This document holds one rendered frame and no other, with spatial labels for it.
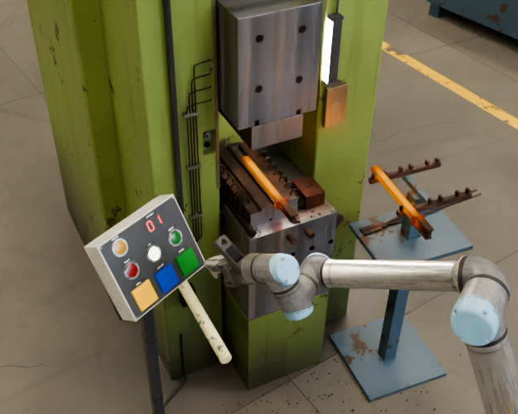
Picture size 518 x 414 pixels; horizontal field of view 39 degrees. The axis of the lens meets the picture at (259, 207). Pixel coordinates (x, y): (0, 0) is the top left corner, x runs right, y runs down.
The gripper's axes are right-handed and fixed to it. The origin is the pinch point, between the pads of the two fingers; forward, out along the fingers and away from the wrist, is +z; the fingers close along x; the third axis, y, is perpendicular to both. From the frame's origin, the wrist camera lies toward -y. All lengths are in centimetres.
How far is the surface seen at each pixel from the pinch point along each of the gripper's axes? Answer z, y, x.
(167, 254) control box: 10.8, -6.0, -5.6
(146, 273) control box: 10.9, -5.1, -15.6
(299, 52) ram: -25, -48, 51
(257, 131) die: -6.2, -28.4, 37.5
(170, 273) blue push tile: 10.1, 0.0, -8.2
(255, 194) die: 17.1, -1.1, 44.8
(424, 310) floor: 26, 108, 123
